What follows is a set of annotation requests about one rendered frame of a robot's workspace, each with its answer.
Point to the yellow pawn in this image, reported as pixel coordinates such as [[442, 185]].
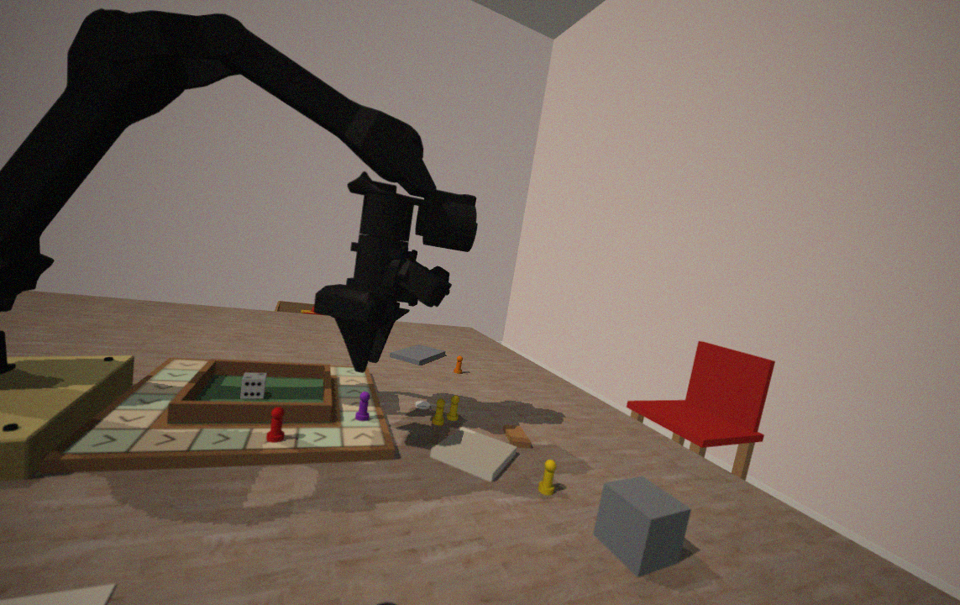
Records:
[[452, 415], [546, 486], [438, 419]]

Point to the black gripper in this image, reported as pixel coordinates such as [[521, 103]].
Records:
[[364, 309]]

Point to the white die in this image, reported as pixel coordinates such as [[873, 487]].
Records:
[[253, 385]]

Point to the red pawn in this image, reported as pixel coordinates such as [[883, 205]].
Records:
[[276, 435]]

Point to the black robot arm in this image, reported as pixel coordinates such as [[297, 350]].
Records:
[[123, 67]]

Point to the purple pawn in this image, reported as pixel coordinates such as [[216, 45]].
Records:
[[362, 414]]

